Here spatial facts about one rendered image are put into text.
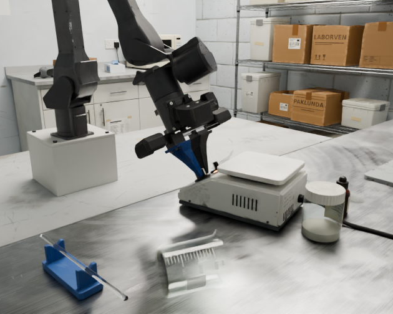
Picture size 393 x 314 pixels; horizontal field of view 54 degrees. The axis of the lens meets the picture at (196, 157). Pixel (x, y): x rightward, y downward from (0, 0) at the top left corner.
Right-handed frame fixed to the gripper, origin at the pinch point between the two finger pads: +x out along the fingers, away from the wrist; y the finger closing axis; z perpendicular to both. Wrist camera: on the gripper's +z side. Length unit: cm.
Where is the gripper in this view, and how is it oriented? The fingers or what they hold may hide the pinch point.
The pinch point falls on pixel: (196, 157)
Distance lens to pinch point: 70.2
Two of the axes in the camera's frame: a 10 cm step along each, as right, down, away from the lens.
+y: 7.9, -3.6, 5.0
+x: 4.2, 9.1, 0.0
